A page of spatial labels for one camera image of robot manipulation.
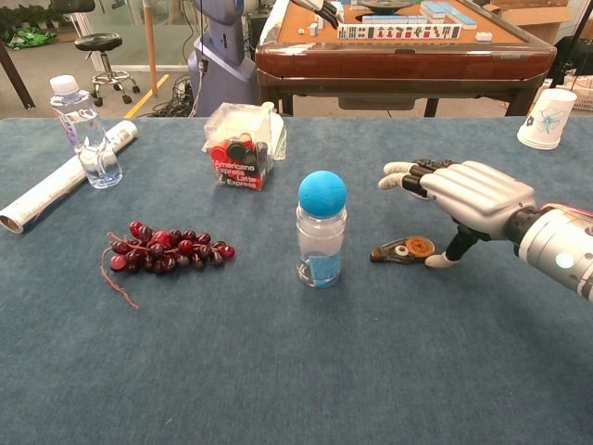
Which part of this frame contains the orange black correction tape dispenser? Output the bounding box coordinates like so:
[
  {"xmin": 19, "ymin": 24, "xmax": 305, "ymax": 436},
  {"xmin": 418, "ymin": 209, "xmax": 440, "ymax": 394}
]
[{"xmin": 369, "ymin": 235, "xmax": 436, "ymax": 266}]

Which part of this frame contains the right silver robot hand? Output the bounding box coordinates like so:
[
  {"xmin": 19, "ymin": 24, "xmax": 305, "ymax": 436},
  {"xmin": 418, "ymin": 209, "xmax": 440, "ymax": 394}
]
[{"xmin": 377, "ymin": 159, "xmax": 538, "ymax": 269}]

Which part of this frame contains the black background robot hand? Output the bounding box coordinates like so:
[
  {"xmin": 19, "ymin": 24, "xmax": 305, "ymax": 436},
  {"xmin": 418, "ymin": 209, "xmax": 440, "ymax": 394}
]
[{"xmin": 289, "ymin": 0, "xmax": 347, "ymax": 30}]

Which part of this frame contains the white plastic basket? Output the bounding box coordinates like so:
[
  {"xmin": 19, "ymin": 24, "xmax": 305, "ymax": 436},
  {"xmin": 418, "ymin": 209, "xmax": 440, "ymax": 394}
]
[{"xmin": 562, "ymin": 85, "xmax": 593, "ymax": 112}]

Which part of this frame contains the white rolled paper tube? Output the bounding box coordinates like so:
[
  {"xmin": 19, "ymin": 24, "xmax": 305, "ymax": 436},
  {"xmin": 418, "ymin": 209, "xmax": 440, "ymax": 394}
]
[{"xmin": 0, "ymin": 120, "xmax": 139, "ymax": 235}]

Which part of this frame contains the dark table leg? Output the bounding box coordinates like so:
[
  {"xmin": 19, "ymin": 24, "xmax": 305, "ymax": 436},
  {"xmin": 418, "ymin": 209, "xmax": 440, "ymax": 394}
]
[{"xmin": 0, "ymin": 41, "xmax": 37, "ymax": 111}]

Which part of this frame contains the brown cardboard box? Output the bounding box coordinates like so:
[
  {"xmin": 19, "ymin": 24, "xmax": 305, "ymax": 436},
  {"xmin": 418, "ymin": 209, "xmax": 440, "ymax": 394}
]
[{"xmin": 490, "ymin": 0, "xmax": 593, "ymax": 45}]

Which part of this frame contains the clear jar with blue label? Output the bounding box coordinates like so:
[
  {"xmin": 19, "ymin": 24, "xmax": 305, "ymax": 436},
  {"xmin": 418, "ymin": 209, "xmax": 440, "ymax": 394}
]
[{"xmin": 295, "ymin": 206, "xmax": 347, "ymax": 289}]

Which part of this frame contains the white flower print paper cup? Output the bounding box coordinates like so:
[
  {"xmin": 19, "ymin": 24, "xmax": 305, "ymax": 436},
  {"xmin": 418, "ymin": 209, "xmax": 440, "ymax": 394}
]
[{"xmin": 516, "ymin": 88, "xmax": 578, "ymax": 151}]

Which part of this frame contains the blue foam ball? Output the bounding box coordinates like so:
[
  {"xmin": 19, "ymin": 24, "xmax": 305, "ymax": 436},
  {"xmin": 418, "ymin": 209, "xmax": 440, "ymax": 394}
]
[{"xmin": 297, "ymin": 170, "xmax": 348, "ymax": 219}]

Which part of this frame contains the blue felt table cloth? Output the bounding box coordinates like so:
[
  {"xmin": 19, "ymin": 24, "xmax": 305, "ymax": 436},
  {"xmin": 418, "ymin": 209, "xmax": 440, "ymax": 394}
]
[{"xmin": 0, "ymin": 116, "xmax": 593, "ymax": 445}]

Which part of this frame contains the tangle of floor cables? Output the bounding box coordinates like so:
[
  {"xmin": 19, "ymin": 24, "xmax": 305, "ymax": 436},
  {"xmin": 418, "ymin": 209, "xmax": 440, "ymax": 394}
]
[{"xmin": 138, "ymin": 76, "xmax": 198, "ymax": 117}]

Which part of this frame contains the clear plastic water bottle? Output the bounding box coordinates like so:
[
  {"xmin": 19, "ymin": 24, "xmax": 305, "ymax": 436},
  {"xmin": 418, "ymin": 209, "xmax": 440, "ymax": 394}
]
[{"xmin": 49, "ymin": 74, "xmax": 124, "ymax": 190}]

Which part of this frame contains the row of face-up mahjong tiles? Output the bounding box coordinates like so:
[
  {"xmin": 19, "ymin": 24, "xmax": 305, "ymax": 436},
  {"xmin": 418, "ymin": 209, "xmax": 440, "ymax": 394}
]
[{"xmin": 336, "ymin": 23, "xmax": 463, "ymax": 41}]

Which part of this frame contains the clear box of coffee capsules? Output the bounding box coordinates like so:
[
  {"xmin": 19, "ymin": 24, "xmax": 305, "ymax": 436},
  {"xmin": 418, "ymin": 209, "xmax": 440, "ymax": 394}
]
[{"xmin": 202, "ymin": 102, "xmax": 274, "ymax": 192}]

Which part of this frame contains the wooden pole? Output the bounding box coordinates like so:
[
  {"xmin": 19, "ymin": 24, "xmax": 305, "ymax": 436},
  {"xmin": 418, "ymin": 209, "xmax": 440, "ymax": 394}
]
[{"xmin": 142, "ymin": 0, "xmax": 158, "ymax": 97}]

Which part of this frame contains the brown wooden mahjong table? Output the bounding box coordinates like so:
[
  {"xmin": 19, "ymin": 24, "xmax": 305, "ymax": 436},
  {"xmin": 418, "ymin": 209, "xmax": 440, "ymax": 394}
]
[{"xmin": 254, "ymin": 0, "xmax": 558, "ymax": 117}]

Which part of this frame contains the black tripod stand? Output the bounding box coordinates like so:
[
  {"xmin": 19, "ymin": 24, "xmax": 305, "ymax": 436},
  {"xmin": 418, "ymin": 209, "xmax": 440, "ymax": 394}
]
[{"xmin": 549, "ymin": 0, "xmax": 593, "ymax": 89}]

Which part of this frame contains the green plastic bag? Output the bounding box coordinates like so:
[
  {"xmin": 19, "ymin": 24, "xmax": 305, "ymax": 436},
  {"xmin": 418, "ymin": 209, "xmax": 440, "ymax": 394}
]
[{"xmin": 4, "ymin": 26, "xmax": 57, "ymax": 51}]

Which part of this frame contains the row of blue-backed mahjong tiles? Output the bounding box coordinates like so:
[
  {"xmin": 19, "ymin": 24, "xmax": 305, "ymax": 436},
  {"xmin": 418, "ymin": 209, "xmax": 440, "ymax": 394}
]
[{"xmin": 361, "ymin": 14, "xmax": 430, "ymax": 25}]

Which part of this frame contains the blue background robot body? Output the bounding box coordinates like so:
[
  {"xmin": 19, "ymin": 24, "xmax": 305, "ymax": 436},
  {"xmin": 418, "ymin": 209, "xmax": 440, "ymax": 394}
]
[{"xmin": 187, "ymin": 0, "xmax": 260, "ymax": 117}]

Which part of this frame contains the stacked blue-backed mahjong tile row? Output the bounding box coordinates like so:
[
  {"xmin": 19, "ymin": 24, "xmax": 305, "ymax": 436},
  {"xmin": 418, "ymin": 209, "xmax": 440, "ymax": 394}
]
[{"xmin": 419, "ymin": 0, "xmax": 478, "ymax": 30}]

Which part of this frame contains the red plastic grape bunch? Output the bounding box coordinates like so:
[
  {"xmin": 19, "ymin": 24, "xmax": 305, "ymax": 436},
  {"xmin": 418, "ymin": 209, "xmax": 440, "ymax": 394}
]
[{"xmin": 100, "ymin": 220, "xmax": 236, "ymax": 311}]

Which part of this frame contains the black swivel stool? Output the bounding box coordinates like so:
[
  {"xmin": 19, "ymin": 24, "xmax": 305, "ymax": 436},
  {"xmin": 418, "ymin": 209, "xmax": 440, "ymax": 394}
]
[{"xmin": 73, "ymin": 32, "xmax": 141, "ymax": 108}]

